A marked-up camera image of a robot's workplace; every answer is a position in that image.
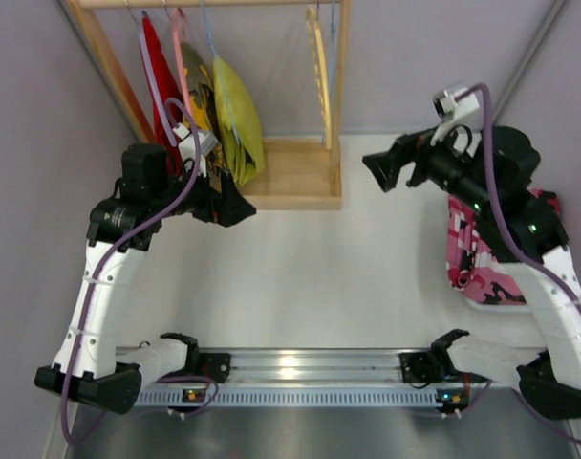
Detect wooden clothes rack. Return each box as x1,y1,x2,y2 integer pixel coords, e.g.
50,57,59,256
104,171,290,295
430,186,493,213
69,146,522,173
62,1,351,210

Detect pink hanger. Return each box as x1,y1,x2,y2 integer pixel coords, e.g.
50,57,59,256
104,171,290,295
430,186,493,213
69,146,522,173
170,7,196,121

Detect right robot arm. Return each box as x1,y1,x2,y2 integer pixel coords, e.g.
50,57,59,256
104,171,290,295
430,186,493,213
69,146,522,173
362,126,581,421

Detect camouflage yellow green trousers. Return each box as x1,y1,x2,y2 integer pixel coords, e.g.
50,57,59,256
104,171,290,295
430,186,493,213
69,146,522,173
179,39,226,168

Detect white plastic basket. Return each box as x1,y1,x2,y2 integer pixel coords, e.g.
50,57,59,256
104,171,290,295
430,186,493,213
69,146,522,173
463,289,529,315

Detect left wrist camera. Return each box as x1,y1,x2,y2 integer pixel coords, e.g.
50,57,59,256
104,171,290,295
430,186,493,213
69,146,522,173
172,124,220,177

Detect pink black patterned trousers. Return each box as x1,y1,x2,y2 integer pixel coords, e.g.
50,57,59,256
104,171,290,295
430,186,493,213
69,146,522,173
444,188,564,307

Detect cream wooden hanger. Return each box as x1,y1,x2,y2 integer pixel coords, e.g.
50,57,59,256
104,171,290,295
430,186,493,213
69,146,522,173
305,6,332,149

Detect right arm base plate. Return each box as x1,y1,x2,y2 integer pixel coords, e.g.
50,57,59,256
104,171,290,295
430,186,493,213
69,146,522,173
399,351,441,389

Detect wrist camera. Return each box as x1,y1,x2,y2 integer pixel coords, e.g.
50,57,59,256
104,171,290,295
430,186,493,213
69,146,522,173
172,124,220,177
430,83,480,146

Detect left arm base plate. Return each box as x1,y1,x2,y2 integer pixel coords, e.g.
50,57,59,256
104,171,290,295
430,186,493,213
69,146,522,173
196,352,231,383

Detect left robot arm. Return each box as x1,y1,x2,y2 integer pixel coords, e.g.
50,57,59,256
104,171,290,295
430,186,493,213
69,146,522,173
34,141,256,414

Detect aluminium mounting rail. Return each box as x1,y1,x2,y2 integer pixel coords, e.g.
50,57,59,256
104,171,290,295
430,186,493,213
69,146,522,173
113,345,549,386

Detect lime green trousers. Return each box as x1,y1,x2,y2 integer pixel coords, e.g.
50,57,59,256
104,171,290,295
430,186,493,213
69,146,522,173
212,59,266,186

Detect slotted cable duct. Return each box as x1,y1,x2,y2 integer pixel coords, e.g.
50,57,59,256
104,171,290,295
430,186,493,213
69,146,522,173
136,386,465,408

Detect white lavender hanger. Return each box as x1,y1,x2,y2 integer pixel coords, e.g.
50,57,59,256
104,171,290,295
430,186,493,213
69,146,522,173
135,19,178,147

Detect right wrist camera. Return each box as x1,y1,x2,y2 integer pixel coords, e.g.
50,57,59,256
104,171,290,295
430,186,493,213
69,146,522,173
430,83,480,146

